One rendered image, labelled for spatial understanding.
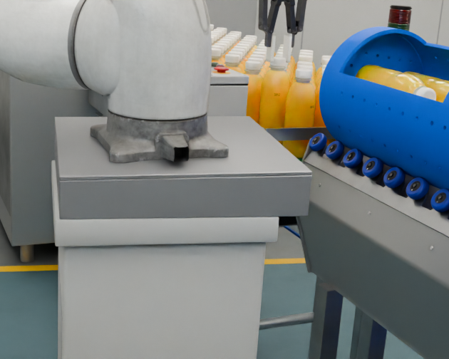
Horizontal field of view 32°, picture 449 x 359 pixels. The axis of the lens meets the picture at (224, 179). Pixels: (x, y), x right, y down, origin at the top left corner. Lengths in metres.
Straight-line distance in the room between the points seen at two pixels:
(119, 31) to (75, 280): 0.36
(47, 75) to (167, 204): 0.29
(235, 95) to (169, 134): 0.68
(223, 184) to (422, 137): 0.46
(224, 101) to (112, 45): 0.69
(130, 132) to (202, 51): 0.16
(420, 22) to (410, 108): 5.04
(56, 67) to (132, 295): 0.36
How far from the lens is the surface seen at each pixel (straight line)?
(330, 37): 6.18
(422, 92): 1.54
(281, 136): 1.83
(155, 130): 1.13
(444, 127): 1.37
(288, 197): 1.12
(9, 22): 1.23
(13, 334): 2.95
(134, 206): 1.07
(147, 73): 1.12
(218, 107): 1.78
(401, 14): 2.30
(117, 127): 1.16
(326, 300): 1.84
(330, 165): 1.74
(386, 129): 1.51
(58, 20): 1.19
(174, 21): 1.11
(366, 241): 1.59
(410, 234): 1.49
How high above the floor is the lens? 1.35
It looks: 16 degrees down
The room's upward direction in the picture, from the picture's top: 4 degrees clockwise
